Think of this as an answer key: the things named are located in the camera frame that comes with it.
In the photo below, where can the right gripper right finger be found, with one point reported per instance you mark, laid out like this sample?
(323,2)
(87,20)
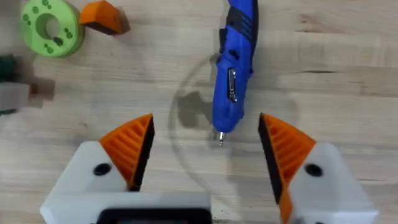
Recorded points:
(314,186)

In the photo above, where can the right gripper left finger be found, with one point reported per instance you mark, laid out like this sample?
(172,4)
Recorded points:
(124,149)

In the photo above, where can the blue electric screwdriver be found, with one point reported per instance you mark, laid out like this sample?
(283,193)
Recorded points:
(233,77)

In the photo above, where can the orange ribbed wedge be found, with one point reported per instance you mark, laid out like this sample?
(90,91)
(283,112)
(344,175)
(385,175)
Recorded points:
(102,17)

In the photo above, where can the green and grey toy tub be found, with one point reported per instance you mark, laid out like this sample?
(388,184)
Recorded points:
(12,95)

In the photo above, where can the green disc with holes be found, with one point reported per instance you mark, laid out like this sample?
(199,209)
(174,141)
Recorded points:
(51,28)

